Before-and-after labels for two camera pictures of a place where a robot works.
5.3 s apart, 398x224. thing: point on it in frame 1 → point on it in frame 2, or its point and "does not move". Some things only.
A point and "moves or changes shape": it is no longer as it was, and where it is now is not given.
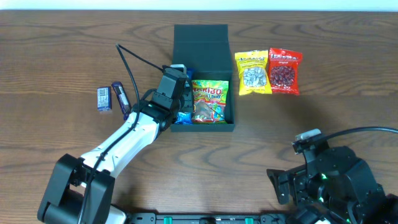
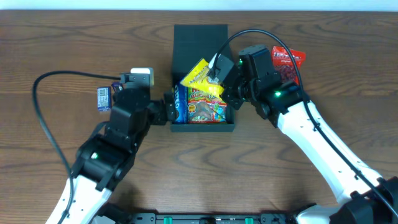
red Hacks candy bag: x=283 y=71 does not move
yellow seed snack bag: x=253 y=70 moves or changes shape
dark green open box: x=206 y=49 does not move
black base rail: x=208 y=219 does not move
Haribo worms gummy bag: x=209 y=103 does not move
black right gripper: x=288 y=185 → x=232 y=93
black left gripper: x=188 y=101 → x=158 y=112
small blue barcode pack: x=104 y=98 does not move
